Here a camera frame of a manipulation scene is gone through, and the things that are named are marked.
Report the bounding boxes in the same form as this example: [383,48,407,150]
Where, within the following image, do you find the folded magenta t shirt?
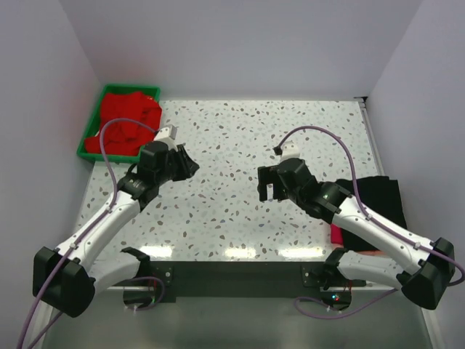
[330,224,344,245]

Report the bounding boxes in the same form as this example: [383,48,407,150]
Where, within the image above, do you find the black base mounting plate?
[117,261,366,302]

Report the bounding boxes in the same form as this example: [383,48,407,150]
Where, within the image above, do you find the green plastic bin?
[76,84,161,163]

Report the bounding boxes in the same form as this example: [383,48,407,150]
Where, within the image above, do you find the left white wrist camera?
[153,125,177,143]

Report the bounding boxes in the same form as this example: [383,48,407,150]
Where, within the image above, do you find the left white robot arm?
[33,141,199,318]

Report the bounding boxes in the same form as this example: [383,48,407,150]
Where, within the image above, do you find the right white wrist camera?
[273,141,300,162]

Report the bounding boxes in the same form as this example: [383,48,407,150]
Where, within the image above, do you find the red t shirt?
[99,92,162,156]

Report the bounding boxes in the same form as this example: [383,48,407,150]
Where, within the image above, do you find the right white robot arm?
[257,158,456,310]

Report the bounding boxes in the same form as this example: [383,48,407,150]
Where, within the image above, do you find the folded black t shirt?
[340,176,408,252]

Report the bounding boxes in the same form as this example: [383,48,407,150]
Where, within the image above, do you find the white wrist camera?
[153,125,177,143]
[273,141,300,162]

